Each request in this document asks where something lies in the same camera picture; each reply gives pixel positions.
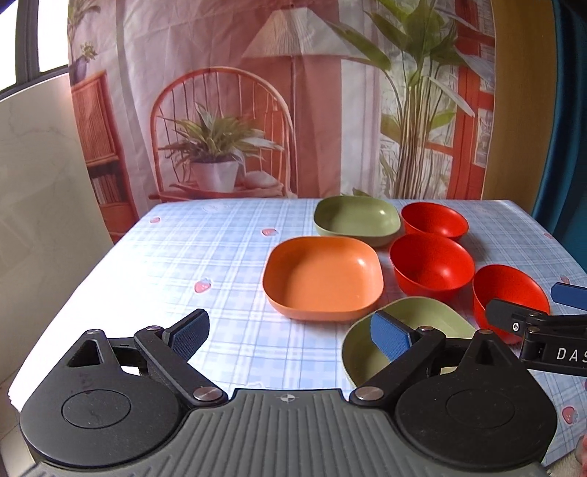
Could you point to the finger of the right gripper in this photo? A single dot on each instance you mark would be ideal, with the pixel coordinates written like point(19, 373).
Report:
point(513, 318)
point(569, 295)

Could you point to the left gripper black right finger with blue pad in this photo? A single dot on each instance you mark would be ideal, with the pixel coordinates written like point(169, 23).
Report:
point(458, 399)

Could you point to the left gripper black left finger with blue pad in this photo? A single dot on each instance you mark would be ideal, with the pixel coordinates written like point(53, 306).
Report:
point(114, 400)

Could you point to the green square plate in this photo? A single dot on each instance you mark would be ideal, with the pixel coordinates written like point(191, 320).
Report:
point(356, 216)
point(362, 359)

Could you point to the person's right hand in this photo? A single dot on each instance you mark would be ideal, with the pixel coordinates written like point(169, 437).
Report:
point(581, 454)

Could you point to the near red bowl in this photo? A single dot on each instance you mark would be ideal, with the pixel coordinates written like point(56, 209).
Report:
point(509, 284)

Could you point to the red bowl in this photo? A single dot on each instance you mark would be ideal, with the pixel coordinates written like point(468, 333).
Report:
point(424, 217)
point(509, 284)
point(431, 266)

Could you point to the teal curtain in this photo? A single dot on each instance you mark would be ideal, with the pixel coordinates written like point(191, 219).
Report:
point(560, 206)

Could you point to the middle red bowl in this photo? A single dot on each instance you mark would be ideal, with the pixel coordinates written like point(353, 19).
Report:
point(431, 266)

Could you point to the far red bowl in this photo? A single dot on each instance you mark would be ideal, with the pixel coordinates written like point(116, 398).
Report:
point(424, 217)

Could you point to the blue checked tablecloth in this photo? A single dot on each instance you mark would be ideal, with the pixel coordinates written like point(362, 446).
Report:
point(212, 254)

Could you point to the orange square plate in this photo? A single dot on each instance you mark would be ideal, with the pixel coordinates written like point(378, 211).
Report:
point(323, 279)

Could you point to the printed room backdrop cloth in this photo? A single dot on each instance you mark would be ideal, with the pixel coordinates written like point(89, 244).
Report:
point(182, 100)

